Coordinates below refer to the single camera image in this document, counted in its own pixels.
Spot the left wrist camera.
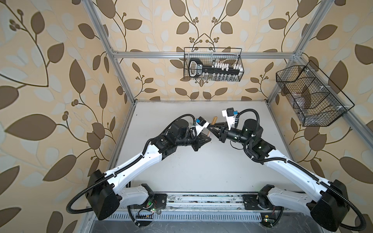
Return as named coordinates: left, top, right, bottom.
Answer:
left=194, top=116, right=210, bottom=136

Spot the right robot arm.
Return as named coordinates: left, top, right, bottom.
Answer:
left=208, top=119, right=351, bottom=232

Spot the black wire basket right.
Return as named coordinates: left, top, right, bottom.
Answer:
left=276, top=60, right=355, bottom=127

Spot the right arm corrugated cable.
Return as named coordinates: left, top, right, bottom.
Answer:
left=234, top=108, right=367, bottom=232

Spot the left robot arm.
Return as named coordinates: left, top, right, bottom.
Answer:
left=85, top=117, right=211, bottom=220

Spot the black wire basket centre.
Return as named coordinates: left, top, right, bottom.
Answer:
left=183, top=47, right=244, bottom=82

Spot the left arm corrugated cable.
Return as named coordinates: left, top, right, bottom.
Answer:
left=65, top=113, right=196, bottom=215

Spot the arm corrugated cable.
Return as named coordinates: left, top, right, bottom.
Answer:
left=234, top=108, right=367, bottom=232
left=65, top=113, right=196, bottom=215

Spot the black tool in basket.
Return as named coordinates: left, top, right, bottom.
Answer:
left=186, top=58, right=244, bottom=78

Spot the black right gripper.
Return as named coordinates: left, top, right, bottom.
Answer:
left=208, top=122, right=253, bottom=148

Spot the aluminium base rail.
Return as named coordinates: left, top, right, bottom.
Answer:
left=84, top=191, right=327, bottom=222

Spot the brown pen cap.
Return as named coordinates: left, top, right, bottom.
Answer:
left=206, top=116, right=218, bottom=137

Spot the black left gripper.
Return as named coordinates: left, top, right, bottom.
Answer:
left=173, top=126, right=210, bottom=150

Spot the black wire basket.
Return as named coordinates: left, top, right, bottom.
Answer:
left=276, top=60, right=355, bottom=127
left=183, top=47, right=244, bottom=82

